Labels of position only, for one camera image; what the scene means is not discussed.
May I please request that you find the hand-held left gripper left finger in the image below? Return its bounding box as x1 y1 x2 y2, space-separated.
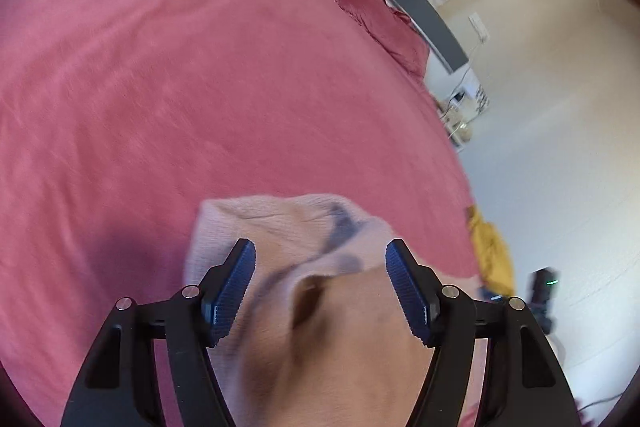
60 238 257 427

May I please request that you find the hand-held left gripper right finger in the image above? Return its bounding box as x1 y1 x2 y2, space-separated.
385 238 583 427

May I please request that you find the pink knit sweater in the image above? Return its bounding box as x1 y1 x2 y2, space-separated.
182 193 493 427

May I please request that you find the yellow knit garment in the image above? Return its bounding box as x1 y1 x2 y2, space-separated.
466 205 517 298

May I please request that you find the white floral nightstand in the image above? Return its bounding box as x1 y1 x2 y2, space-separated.
435 82 491 152

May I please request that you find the pink fleece bed blanket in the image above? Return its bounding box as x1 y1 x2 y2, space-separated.
0 0 483 427

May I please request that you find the dark pink pillow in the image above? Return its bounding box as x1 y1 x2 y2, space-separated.
336 0 431 82

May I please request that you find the wall socket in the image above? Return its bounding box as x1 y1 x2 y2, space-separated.
469 13 488 42

